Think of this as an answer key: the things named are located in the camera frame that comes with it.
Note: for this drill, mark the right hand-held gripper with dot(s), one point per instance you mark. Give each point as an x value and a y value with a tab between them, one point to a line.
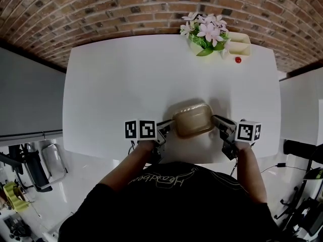
248	132

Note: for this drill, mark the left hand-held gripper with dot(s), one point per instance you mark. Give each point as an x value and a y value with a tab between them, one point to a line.
141	130

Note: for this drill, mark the tan translucent plastic container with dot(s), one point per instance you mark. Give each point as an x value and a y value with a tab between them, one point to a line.
192	121

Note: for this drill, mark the person's right forearm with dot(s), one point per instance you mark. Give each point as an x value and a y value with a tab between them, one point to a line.
252	170

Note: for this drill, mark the person's left forearm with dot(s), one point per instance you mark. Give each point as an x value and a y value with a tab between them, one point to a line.
126	169

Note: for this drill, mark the white table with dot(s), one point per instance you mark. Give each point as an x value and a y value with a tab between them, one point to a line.
121	84

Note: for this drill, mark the small red tomato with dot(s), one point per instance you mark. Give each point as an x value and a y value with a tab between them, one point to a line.
237	59

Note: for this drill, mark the person's black shirt torso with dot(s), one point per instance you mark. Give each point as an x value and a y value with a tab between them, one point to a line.
171	205

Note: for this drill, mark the cream divided tray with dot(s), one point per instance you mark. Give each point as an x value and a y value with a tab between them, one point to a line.
239	47

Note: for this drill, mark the pink flower plant in pot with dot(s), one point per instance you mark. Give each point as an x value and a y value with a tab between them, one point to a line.
208	31

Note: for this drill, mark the black stand equipment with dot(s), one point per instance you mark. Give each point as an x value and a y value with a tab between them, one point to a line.
305	205

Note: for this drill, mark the white and black chair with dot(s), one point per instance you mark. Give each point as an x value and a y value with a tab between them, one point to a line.
50	165

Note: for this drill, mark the grey cabinet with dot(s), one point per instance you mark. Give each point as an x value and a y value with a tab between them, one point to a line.
27	94

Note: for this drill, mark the yellow-green wavy rack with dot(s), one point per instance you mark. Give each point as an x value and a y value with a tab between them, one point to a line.
13	198

